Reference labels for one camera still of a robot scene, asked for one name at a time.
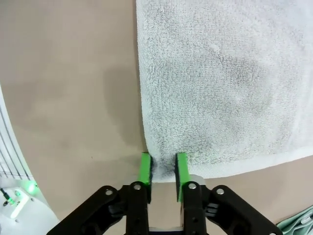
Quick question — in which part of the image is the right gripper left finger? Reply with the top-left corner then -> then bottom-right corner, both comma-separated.
46,152 -> 154,235

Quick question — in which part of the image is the green terry towel white loop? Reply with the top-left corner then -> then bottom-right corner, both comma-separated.
276,204 -> 313,235

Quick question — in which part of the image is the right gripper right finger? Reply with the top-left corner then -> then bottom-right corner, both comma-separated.
175,152 -> 283,235

